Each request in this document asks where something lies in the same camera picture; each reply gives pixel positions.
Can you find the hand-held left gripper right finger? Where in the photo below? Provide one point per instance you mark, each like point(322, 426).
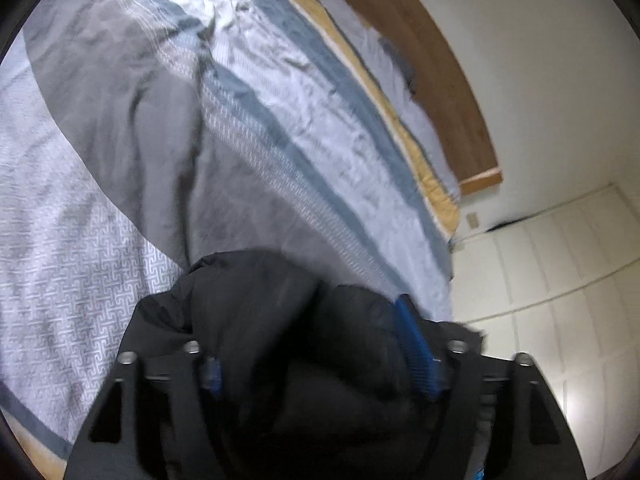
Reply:
point(417, 345)

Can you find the wooden headboard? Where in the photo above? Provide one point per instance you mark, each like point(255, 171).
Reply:
point(450, 85)

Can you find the white wardrobe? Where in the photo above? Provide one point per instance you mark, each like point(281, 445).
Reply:
point(550, 285)

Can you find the light striped pillow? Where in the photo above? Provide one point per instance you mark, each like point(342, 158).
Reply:
point(430, 135)

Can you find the blue-grey pillow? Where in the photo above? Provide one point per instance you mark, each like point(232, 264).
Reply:
point(406, 67)

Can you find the black puffer jacket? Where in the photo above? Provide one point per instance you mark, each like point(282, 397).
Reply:
point(280, 310)

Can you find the striped duvet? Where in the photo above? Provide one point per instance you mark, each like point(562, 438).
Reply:
point(250, 135)

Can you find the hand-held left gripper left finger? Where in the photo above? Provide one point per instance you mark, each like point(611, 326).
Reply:
point(214, 374)

